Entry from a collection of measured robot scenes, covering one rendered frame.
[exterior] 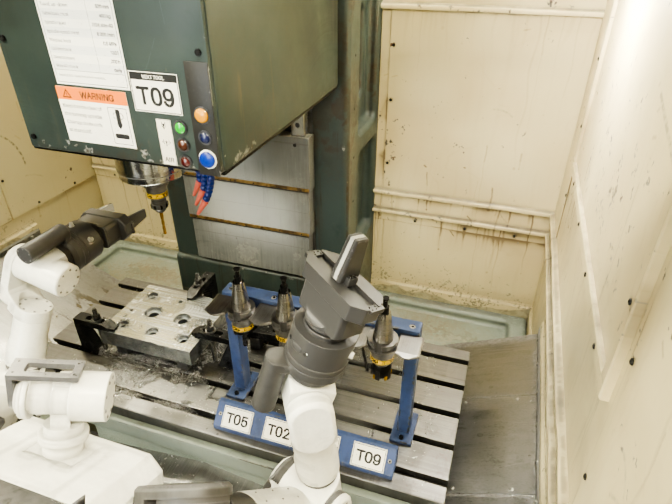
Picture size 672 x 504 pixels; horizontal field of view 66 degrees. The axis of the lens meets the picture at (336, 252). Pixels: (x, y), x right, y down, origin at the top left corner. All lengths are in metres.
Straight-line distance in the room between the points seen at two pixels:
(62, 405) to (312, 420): 0.33
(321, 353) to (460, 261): 1.51
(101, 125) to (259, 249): 0.92
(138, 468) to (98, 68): 0.67
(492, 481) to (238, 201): 1.13
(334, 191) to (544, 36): 0.79
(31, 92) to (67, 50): 0.14
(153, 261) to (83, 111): 1.62
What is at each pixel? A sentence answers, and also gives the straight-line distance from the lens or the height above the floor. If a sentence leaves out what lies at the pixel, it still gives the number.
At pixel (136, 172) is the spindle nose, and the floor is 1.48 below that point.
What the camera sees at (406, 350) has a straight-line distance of 1.09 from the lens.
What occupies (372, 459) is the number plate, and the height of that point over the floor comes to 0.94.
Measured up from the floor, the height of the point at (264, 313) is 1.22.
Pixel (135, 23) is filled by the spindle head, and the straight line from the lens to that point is 0.98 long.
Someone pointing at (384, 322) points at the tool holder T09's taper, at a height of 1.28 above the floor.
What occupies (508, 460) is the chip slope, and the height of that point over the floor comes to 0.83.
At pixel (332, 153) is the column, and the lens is 1.63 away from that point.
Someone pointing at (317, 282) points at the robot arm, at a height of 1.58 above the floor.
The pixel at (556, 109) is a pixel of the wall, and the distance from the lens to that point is 1.86.
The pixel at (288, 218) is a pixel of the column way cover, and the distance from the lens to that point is 1.74.
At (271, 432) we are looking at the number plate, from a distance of 1.32.
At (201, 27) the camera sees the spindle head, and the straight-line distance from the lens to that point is 0.91.
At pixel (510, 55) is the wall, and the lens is 1.82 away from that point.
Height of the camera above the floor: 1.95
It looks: 32 degrees down
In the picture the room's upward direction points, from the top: straight up
